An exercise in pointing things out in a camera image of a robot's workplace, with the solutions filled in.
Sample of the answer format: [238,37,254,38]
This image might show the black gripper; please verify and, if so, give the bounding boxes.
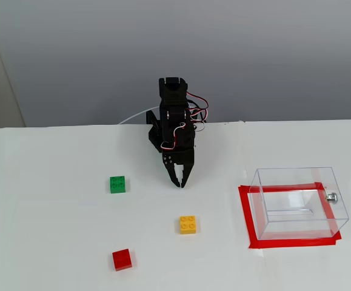
[159,119,196,189]

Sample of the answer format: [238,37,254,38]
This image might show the black power cable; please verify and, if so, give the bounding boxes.
[189,101,208,132]

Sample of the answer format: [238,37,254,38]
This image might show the red white servo wires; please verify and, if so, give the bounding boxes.
[159,93,210,151]

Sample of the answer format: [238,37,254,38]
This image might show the black table clamp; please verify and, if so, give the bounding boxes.
[145,110,164,153]

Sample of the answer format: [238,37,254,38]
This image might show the green lego brick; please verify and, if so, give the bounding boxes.
[109,175,127,194]

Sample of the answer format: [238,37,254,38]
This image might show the red lego brick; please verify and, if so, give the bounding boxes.
[112,248,133,272]

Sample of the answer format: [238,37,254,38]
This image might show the yellow lego brick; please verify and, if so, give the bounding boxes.
[179,215,198,235]

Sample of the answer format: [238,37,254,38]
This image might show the silver box lock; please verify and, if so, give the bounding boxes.
[324,189,339,204]

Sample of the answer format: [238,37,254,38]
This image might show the red tape rectangle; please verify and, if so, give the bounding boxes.
[238,181,343,250]

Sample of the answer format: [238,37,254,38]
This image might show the white cable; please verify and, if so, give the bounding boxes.
[117,106,161,125]

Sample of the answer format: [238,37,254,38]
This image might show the transparent plastic box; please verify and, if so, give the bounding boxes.
[249,166,350,241]

